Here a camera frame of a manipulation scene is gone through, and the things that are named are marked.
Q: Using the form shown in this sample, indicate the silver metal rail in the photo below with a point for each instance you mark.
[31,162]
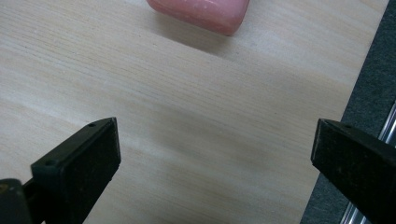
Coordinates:
[373,174]

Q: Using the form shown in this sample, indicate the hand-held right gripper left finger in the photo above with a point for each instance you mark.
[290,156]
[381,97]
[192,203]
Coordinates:
[77,168]

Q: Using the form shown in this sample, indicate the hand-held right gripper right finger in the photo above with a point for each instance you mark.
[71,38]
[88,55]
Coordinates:
[358,161]

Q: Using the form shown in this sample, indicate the pink soap bar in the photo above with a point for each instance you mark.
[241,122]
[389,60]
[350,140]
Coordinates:
[207,12]

